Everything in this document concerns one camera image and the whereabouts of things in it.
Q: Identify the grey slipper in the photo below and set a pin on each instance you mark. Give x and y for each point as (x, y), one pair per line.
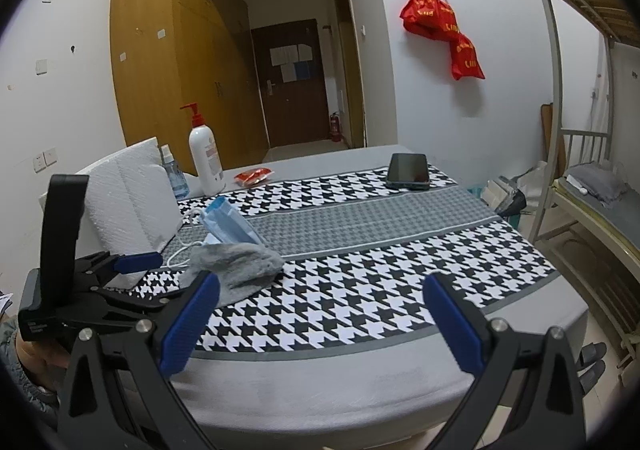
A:
(592, 377)
(592, 354)

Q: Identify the grey folded blanket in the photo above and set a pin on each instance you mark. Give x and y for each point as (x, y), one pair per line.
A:
(597, 182)

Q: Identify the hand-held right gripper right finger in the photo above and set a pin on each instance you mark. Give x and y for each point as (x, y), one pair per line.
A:
(450, 325)

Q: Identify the light wooden side door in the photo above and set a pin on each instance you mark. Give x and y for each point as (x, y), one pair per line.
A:
(350, 70)

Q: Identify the grey sock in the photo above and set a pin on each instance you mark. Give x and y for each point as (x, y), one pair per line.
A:
(235, 265)

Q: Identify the wide white paper notice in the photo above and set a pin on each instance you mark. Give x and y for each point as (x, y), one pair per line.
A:
(290, 54)

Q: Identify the small white paper notice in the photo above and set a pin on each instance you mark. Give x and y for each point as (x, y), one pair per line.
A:
(288, 73)

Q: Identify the white pump lotion bottle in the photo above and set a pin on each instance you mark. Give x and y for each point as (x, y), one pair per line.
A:
(205, 155)

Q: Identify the blue face mask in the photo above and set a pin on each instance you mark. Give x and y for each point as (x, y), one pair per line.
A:
(227, 225)

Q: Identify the white plastic bag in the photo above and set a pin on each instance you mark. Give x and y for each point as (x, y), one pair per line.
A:
(532, 176)

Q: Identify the black bag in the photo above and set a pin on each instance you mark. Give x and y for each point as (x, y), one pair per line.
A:
(515, 204)

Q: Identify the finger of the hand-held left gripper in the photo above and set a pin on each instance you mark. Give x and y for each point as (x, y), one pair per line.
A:
(140, 263)
(140, 302)

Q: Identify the blue paper notice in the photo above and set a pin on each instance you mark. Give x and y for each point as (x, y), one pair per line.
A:
(302, 71)

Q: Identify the red snack packet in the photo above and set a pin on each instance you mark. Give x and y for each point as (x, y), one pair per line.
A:
(252, 176)

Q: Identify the white foam box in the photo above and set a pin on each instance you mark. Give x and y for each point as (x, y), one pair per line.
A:
(130, 210)

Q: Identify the person's left forearm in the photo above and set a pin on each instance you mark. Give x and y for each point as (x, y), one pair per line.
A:
(25, 402)

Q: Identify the clear spray bottle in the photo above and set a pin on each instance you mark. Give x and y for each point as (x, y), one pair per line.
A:
(176, 180)

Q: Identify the white wall socket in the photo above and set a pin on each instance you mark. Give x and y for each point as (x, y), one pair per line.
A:
(39, 163)

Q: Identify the wooden board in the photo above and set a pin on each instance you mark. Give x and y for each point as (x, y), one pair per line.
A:
(550, 135)

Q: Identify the person's left hand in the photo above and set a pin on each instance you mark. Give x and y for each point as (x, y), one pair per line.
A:
(42, 357)

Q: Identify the dark brown door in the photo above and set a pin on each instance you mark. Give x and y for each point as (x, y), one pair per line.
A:
(295, 115)

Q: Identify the red fire extinguisher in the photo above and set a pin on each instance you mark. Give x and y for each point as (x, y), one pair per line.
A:
(335, 127)

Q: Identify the wooden wardrobe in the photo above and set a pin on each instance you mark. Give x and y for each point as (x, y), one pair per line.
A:
(160, 55)

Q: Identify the white wall switch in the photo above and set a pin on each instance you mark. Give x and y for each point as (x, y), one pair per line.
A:
(50, 157)

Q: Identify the white wall plate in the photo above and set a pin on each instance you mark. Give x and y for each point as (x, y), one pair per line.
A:
(41, 66)

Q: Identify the black smartphone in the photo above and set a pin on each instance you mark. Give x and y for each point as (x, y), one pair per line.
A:
(407, 170)

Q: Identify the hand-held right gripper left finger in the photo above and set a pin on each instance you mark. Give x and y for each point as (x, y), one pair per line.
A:
(192, 325)

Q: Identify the red plastic bag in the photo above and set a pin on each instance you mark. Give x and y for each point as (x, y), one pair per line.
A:
(425, 12)
(467, 60)

